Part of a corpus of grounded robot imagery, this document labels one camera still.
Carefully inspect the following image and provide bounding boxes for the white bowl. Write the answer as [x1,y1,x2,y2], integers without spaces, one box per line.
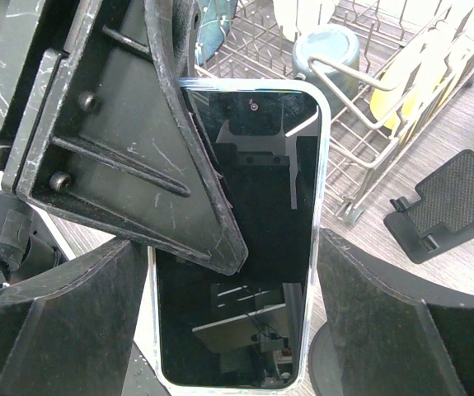
[273,0,339,42]

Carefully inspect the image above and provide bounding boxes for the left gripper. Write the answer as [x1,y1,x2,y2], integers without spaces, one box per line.
[0,0,97,195]

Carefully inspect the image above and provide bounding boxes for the black phone clear case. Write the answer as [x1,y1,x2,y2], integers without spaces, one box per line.
[151,78,331,395]

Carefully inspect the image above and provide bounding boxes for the teal plate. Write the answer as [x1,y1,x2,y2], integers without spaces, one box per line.
[195,0,237,66]

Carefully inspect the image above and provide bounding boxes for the yellow cup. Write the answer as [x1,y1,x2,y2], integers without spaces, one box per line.
[369,21,461,137]

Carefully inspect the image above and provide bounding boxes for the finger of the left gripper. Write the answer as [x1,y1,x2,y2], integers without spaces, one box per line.
[143,0,203,83]
[16,1,248,276]

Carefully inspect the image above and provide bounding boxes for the black folding phone stand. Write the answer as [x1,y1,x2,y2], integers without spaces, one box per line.
[383,149,474,264]

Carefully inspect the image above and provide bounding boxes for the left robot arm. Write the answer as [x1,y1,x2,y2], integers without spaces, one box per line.
[0,1,248,282]

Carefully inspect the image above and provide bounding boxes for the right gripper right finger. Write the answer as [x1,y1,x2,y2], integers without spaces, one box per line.
[317,229,474,395]

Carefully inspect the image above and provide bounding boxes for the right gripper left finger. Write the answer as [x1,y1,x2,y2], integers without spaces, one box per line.
[0,238,148,395]

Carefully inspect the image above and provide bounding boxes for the wire dish rack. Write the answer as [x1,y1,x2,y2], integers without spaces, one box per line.
[195,1,474,224]

